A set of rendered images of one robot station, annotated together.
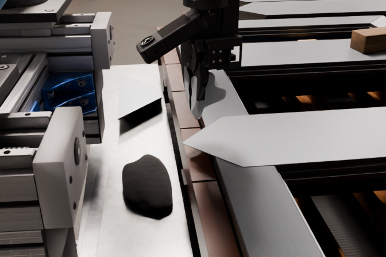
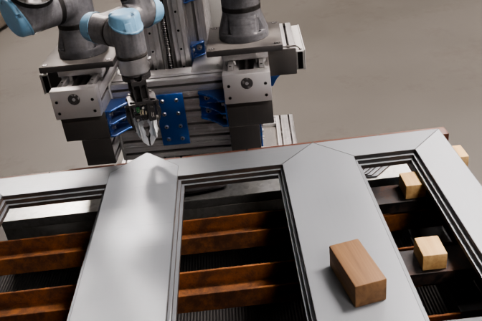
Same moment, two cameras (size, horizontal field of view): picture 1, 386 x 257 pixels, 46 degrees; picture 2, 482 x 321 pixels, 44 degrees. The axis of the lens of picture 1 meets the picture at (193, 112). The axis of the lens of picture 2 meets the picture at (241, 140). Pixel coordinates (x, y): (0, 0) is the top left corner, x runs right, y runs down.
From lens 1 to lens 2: 180 cm
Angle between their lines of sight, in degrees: 84
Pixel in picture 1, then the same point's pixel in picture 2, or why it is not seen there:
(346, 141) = (121, 216)
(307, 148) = (119, 198)
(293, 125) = (154, 195)
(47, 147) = (60, 88)
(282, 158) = (112, 187)
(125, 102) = not seen: hidden behind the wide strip
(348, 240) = not seen: outside the picture
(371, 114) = (158, 237)
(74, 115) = (85, 87)
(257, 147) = (128, 178)
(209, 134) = (153, 161)
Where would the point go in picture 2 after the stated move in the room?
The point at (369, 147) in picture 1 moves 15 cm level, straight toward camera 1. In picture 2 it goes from (108, 225) to (59, 211)
